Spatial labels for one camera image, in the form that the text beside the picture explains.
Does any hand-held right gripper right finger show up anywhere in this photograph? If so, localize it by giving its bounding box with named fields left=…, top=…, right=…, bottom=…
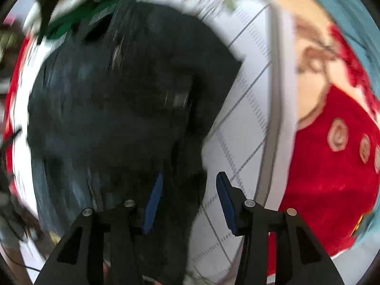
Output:
left=216, top=171, right=346, bottom=285

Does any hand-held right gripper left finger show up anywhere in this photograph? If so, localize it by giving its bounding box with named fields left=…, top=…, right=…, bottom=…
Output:
left=34, top=171, right=164, bottom=285

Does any black garment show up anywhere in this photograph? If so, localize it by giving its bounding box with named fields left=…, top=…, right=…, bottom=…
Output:
left=27, top=0, right=242, bottom=285

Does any white checked bed sheet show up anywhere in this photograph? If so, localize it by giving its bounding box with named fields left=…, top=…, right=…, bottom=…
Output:
left=6, top=0, right=297, bottom=285

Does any printed red blanket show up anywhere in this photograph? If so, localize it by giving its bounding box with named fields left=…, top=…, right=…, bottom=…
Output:
left=266, top=0, right=380, bottom=278

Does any green and white cloth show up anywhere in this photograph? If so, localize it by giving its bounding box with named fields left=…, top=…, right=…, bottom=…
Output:
left=24, top=0, right=125, bottom=40

